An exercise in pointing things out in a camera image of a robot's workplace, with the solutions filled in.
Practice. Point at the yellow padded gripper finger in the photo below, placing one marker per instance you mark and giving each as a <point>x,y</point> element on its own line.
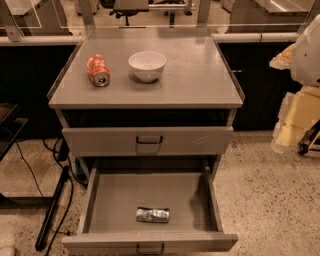
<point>283,60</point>
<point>298,113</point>

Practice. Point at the crushed silver redbull can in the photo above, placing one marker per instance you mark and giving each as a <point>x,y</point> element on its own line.
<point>153,215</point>

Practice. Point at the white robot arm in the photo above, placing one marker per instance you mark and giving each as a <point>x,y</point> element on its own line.
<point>305,66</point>

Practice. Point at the grey drawer cabinet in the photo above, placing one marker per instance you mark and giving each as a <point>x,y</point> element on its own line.
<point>195,89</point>

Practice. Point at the crushed orange soda can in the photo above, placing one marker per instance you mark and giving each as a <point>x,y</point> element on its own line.
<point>97,70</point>

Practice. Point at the closed grey top drawer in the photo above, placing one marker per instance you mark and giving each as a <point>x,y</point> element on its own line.
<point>120,141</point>

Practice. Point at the open grey middle drawer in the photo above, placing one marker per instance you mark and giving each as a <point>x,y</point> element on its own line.
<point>108,222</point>

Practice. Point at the black caster wheel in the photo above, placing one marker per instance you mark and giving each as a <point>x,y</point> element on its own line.
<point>302,149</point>

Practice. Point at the white ceramic bowl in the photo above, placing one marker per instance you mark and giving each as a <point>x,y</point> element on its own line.
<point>147,66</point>

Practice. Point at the black office chair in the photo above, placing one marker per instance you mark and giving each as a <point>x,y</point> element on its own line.
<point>129,8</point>

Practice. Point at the dark side table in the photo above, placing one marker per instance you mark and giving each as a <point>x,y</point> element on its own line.
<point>10,126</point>

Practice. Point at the black floor bar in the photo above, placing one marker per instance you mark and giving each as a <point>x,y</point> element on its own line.
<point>50,213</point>

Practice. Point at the white horizontal rail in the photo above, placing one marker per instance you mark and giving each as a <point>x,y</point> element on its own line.
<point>219,38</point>

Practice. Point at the black top drawer handle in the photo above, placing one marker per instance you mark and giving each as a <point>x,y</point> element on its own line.
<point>149,140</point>

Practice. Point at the black drawer handle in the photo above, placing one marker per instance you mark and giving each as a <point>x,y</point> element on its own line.
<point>141,251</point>
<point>149,140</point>

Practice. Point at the black middle drawer handle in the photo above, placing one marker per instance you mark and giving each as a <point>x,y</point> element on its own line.
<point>141,251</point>

